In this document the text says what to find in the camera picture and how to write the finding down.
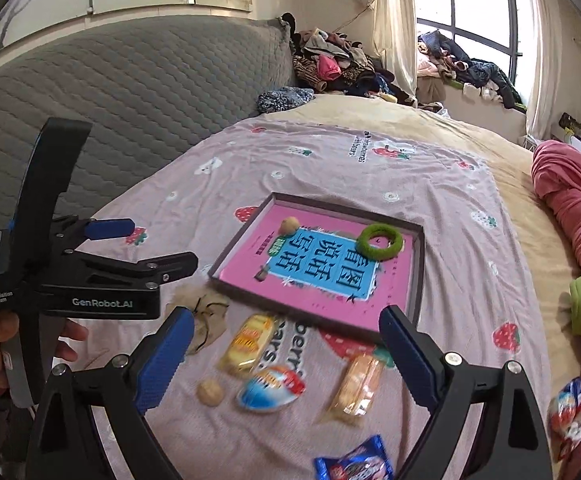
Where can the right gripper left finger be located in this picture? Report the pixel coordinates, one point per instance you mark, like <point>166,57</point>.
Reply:
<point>65,443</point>

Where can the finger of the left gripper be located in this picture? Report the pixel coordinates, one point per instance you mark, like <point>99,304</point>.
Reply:
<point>147,273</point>
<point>71,231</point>

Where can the yellow rice cracker packet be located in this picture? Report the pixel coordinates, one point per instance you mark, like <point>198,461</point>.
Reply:
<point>247,346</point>

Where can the walnut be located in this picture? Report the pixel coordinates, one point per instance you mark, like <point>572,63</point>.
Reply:
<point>210,392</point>
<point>289,226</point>

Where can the blue oreo snack packet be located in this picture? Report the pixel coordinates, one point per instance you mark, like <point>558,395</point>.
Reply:
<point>368,461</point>

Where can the colourful egg-shaped toy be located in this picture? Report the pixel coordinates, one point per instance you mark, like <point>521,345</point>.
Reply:
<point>270,390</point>

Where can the clear biscuit packet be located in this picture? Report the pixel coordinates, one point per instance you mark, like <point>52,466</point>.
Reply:
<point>356,391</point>

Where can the red white snack wrapper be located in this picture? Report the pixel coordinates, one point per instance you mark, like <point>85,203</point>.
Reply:
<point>565,418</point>

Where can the pink strawberry bed sheet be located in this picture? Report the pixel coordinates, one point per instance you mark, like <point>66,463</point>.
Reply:
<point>478,295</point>

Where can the grey quilted headboard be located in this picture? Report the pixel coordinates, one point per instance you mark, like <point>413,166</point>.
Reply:
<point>151,89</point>

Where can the pink and blue book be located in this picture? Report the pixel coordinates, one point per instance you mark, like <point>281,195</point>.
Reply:
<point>315,269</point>

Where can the dark shallow box tray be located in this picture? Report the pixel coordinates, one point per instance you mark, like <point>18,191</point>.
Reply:
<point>320,264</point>

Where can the beige mattress cover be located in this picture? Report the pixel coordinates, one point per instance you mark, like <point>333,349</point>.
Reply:
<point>548,251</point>

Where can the blue patterned cloth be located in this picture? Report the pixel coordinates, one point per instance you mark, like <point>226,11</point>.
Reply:
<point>285,98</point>

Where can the pile of clothes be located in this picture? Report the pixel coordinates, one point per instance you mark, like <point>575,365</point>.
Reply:
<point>330,62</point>

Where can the right cream curtain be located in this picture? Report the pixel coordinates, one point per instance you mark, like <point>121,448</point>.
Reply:
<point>547,25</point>

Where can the cream curtain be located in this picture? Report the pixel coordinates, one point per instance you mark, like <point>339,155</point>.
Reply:
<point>395,39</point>
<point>547,25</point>

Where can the clothes on window sill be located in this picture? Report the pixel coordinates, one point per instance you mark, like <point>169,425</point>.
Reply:
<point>452,63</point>

